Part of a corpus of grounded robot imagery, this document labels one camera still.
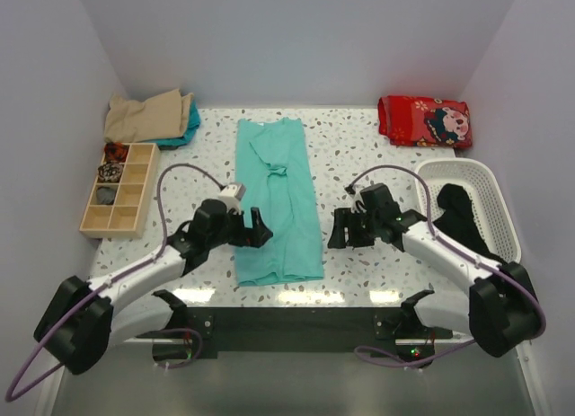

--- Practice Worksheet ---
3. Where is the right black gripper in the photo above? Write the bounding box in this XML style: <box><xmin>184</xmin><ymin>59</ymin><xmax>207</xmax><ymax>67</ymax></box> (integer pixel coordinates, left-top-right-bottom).
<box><xmin>327</xmin><ymin>208</ymin><xmax>380</xmax><ymax>249</ymax></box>

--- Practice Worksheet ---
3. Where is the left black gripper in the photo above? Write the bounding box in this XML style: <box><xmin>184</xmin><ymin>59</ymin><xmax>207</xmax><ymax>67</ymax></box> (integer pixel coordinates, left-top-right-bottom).
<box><xmin>207</xmin><ymin>205</ymin><xmax>271</xmax><ymax>249</ymax></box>

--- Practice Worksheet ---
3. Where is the mint green t shirt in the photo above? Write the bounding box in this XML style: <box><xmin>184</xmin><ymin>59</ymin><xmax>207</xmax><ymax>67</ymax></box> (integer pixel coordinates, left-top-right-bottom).
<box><xmin>234</xmin><ymin>118</ymin><xmax>324</xmax><ymax>287</ymax></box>

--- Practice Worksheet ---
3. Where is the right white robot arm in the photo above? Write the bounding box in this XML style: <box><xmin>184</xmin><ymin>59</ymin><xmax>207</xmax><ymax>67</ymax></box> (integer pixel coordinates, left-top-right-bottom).
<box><xmin>328</xmin><ymin>183</ymin><xmax>546</xmax><ymax>358</ymax></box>

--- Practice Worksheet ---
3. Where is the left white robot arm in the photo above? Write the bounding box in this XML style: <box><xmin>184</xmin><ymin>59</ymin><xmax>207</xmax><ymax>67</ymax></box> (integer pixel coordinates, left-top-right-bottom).
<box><xmin>33</xmin><ymin>199</ymin><xmax>273</xmax><ymax>375</ymax></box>

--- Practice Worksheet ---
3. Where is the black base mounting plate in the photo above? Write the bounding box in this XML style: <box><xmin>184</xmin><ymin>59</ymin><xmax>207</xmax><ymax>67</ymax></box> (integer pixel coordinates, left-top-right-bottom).
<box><xmin>160</xmin><ymin>307</ymin><xmax>453</xmax><ymax>358</ymax></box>

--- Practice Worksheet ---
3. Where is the black t shirt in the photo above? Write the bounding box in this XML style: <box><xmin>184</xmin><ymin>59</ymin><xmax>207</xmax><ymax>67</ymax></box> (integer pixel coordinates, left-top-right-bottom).
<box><xmin>434</xmin><ymin>183</ymin><xmax>507</xmax><ymax>264</ymax></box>

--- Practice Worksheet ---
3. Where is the red cartoon print cloth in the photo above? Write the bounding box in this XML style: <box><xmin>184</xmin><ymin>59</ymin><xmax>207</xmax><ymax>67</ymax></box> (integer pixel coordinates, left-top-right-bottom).
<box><xmin>377</xmin><ymin>95</ymin><xmax>473</xmax><ymax>149</ymax></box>

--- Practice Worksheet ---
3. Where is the wooden compartment tray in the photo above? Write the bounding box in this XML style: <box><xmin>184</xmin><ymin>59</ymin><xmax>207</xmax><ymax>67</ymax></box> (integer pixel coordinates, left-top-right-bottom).
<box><xmin>80</xmin><ymin>143</ymin><xmax>160</xmax><ymax>239</ymax></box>

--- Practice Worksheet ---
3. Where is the teal folded t shirt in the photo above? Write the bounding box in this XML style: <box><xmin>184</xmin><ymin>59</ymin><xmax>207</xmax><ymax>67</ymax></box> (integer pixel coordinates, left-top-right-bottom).
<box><xmin>154</xmin><ymin>93</ymin><xmax>201</xmax><ymax>150</ymax></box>

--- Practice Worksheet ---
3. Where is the beige folded t shirt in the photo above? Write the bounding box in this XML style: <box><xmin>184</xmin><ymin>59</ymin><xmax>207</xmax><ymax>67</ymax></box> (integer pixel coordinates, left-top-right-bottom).
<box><xmin>103</xmin><ymin>89</ymin><xmax>194</xmax><ymax>143</ymax></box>

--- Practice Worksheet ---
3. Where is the white plastic laundry basket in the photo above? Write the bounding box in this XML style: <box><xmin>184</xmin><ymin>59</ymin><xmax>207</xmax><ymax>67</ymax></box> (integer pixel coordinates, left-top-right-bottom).
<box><xmin>415</xmin><ymin>158</ymin><xmax>522</xmax><ymax>262</ymax></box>

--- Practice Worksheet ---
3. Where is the grey scrunchie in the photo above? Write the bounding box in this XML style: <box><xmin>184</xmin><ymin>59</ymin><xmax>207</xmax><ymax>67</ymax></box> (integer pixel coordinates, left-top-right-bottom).
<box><xmin>95</xmin><ymin>186</ymin><xmax>117</xmax><ymax>206</ymax></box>

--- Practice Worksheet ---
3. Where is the patterned brown scrunchie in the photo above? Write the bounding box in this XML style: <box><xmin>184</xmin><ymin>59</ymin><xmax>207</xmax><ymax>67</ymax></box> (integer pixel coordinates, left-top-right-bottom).
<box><xmin>97</xmin><ymin>163</ymin><xmax>124</xmax><ymax>183</ymax></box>

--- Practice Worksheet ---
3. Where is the red black scrunchie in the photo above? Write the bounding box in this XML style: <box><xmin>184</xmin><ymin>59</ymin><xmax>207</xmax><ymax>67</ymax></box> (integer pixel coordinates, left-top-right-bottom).
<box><xmin>104</xmin><ymin>143</ymin><xmax>129</xmax><ymax>164</ymax></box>

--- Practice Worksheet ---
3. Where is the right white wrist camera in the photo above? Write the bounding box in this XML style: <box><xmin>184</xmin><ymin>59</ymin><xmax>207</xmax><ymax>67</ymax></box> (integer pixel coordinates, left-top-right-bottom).
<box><xmin>345</xmin><ymin>185</ymin><xmax>367</xmax><ymax>214</ymax></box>

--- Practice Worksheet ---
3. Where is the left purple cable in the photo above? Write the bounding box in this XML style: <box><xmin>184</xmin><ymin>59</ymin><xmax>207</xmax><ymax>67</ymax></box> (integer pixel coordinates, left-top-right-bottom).
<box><xmin>0</xmin><ymin>163</ymin><xmax>226</xmax><ymax>402</ymax></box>

